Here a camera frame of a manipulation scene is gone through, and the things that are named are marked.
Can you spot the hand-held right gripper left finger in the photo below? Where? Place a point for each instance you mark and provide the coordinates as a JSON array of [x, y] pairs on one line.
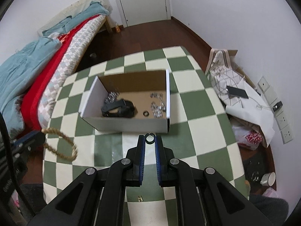
[[141, 160]]

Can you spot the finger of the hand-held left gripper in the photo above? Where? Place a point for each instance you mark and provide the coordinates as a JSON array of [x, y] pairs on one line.
[[28, 149], [33, 137]]

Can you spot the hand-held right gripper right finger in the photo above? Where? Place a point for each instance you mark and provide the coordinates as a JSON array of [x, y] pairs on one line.
[[158, 160]]

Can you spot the white cardboard box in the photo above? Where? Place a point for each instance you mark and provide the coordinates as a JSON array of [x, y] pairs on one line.
[[131, 124]]

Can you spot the black smart band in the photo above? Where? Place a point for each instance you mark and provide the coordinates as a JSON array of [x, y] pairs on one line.
[[120, 109]]

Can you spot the person's left trouser leg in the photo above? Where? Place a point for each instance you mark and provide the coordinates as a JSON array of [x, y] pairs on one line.
[[31, 197]]

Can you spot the green white checkered tablecloth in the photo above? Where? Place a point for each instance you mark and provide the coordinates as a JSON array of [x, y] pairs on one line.
[[188, 146]]

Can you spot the small gold earrings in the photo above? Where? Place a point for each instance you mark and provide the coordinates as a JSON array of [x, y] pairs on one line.
[[140, 198]]

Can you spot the large teal blanket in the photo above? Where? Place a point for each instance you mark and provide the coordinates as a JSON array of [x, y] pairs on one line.
[[21, 75]]

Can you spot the grey white checkered bedsheet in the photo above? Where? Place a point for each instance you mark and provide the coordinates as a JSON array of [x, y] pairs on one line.
[[70, 61]]

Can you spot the white plastic bag red print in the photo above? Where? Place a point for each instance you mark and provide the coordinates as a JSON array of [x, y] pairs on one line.
[[247, 139]]

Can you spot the small grey object under bed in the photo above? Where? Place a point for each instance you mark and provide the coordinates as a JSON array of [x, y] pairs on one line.
[[93, 55]]

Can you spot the white grid tote bag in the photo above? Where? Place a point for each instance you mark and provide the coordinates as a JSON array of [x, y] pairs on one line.
[[221, 77]]

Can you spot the black smartphone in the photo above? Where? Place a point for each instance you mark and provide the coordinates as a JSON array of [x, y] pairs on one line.
[[237, 92]]

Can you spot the white paper bag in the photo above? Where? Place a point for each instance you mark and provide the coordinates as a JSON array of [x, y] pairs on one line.
[[254, 117]]

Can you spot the white mug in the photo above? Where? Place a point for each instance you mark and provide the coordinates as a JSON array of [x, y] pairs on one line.
[[268, 178]]

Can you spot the black charger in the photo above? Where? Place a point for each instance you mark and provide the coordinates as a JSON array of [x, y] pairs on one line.
[[277, 106]]

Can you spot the small orange bottle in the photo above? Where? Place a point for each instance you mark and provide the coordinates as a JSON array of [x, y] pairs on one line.
[[117, 28]]

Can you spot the folded teal blanket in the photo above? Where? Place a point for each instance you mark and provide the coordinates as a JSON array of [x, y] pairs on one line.
[[89, 13]]

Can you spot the beige headboard cloth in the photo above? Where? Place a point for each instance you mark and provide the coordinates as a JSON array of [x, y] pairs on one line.
[[77, 6]]

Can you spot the white door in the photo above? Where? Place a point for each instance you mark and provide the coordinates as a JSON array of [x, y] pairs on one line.
[[143, 2]]

